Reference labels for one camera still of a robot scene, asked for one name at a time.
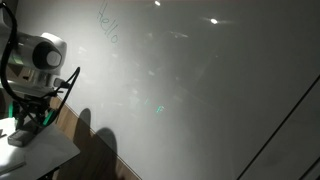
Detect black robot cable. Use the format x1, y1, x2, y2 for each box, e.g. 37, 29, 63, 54
0, 1, 82, 127

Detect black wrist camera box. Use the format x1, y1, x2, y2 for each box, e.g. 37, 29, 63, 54
53, 77, 72, 90

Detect black whiteboard eraser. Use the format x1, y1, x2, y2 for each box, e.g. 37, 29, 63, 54
7, 129, 35, 148

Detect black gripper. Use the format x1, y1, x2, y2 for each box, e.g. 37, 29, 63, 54
15, 90, 57, 131

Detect large white whiteboard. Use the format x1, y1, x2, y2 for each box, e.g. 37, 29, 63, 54
14, 0, 320, 180

